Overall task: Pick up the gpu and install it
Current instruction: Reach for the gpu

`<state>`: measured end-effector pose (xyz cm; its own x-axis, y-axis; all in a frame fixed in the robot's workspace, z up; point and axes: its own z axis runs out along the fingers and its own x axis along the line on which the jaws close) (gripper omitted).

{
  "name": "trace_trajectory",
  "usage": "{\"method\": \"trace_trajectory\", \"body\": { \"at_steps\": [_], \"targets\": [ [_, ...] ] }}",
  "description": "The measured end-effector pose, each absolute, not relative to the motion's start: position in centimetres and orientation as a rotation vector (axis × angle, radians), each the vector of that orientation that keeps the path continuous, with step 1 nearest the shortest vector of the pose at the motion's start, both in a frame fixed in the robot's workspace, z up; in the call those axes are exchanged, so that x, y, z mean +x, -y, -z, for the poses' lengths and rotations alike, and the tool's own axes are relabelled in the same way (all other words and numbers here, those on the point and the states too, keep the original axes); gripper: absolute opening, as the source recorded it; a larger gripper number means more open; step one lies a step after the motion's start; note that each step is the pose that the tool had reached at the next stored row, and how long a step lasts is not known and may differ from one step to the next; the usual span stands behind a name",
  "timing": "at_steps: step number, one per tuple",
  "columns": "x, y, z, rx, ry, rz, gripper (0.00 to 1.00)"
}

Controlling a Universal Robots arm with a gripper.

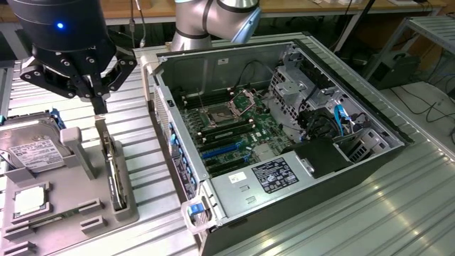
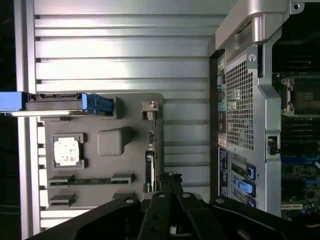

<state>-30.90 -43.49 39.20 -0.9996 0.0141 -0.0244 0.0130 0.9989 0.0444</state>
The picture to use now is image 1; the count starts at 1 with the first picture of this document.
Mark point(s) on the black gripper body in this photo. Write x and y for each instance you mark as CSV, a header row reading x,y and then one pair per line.
x,y
66,37

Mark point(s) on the graphics card with black fan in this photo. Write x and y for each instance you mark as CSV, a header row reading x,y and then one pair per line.
x,y
115,170

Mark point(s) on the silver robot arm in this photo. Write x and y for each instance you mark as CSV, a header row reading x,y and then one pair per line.
x,y
192,21

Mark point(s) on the thin locking lever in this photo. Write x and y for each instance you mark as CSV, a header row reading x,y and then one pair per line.
x,y
200,102

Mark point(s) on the black RAM slot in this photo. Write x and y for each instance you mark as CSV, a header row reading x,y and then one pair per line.
x,y
223,127
209,102
205,96

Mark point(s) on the hard disk with blue carrier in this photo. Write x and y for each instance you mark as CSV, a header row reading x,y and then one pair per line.
x,y
32,149

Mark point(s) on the CPU socket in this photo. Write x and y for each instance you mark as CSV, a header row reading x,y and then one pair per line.
x,y
219,115

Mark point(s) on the metal socket cover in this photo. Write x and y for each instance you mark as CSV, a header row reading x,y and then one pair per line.
x,y
244,101

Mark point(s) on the blue expansion slot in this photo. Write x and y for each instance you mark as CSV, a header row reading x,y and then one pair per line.
x,y
220,150

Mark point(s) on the grey parts rack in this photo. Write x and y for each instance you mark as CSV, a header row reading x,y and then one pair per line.
x,y
70,192

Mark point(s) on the green motherboard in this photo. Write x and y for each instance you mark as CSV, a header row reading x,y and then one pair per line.
x,y
263,128

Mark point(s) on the black expansion slot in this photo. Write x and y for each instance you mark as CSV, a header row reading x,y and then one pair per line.
x,y
223,164

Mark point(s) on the silver CPU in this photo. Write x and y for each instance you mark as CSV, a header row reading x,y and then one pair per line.
x,y
29,200

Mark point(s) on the silver chipset heatsink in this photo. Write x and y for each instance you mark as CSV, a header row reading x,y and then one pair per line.
x,y
264,151

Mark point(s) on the green RAM stick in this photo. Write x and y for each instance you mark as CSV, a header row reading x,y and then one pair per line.
x,y
53,217

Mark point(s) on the grey power supply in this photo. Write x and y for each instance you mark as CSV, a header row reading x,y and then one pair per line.
x,y
241,197

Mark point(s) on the wooden desk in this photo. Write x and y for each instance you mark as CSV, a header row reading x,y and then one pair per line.
x,y
319,5

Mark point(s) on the black plastic shroud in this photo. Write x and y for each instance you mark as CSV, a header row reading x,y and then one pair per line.
x,y
319,160

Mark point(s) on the silver disk bay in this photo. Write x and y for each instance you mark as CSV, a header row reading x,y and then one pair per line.
x,y
361,149

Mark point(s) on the open black PC case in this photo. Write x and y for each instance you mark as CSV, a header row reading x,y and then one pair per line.
x,y
355,170

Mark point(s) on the black box on floor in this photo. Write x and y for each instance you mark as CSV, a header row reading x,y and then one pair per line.
x,y
393,72

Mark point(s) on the metal slat shelf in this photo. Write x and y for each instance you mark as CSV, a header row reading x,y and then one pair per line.
x,y
425,26

